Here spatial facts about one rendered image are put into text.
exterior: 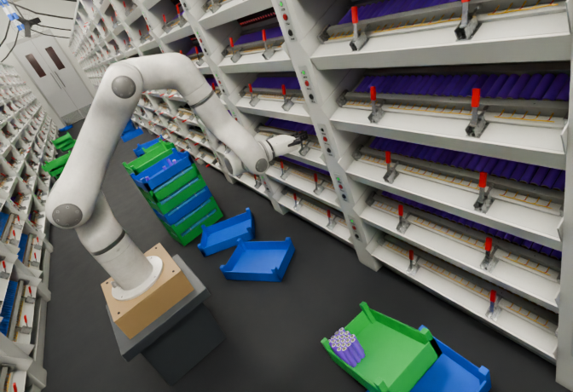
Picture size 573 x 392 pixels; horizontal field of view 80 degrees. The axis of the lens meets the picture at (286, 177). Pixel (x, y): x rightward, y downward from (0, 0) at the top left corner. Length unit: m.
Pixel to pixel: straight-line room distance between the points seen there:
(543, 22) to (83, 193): 1.09
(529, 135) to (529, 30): 0.19
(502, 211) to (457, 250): 0.23
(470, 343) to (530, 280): 0.33
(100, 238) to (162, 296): 0.28
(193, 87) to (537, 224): 0.92
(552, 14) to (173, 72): 0.86
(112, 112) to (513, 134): 0.94
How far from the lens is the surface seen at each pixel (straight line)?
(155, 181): 1.97
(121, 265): 1.26
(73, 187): 1.11
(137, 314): 1.29
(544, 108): 0.76
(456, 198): 0.93
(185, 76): 1.07
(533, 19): 0.69
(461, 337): 1.26
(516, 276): 1.01
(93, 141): 1.09
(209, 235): 2.08
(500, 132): 0.77
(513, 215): 0.87
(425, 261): 1.29
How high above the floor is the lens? 1.05
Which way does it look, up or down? 27 degrees down
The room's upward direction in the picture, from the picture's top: 22 degrees counter-clockwise
